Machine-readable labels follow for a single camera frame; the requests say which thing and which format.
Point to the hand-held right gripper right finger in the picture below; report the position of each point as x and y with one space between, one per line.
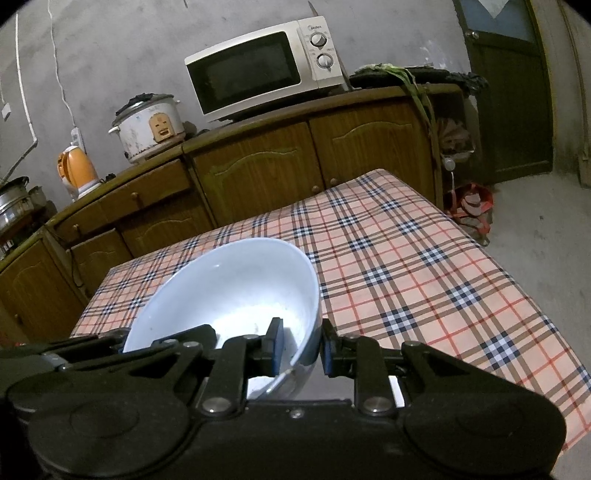
327 350

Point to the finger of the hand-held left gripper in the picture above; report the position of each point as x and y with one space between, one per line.
194 334
92 344

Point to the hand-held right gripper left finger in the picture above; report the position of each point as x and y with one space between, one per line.
277 344

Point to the small white bowl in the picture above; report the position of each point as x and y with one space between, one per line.
231 286

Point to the wooden single-door cabinet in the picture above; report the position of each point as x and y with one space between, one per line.
32 286

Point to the plaid tablecloth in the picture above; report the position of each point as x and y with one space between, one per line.
415 277

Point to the gas stove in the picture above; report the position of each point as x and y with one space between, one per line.
9 242

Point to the steel steamer pot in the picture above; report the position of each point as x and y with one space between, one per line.
14 203

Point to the orange electric kettle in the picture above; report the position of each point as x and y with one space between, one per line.
81 173

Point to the wooden two-door cabinet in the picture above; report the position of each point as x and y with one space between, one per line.
286 166

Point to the red bag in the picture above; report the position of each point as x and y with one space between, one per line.
471 203

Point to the white rice cooker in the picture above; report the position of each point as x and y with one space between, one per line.
143 129

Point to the crumpled plastic bag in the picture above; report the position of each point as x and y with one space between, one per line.
455 138

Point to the white microwave oven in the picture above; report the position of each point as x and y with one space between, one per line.
249 74

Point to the green onions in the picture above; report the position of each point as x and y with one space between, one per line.
418 87

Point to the dark wooden door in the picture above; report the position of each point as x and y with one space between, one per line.
512 115

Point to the dark cloth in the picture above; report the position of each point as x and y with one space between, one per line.
457 76

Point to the paper sheet on door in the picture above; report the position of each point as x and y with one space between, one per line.
491 7

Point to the white wall socket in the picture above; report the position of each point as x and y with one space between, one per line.
76 138

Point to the white wall switch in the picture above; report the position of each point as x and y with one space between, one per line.
5 113

